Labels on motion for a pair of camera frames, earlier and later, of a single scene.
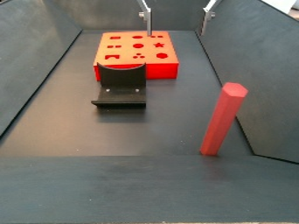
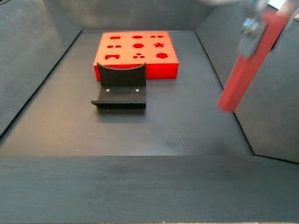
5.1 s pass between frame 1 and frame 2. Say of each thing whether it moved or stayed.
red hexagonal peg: moved
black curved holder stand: stayed
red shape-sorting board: stayed
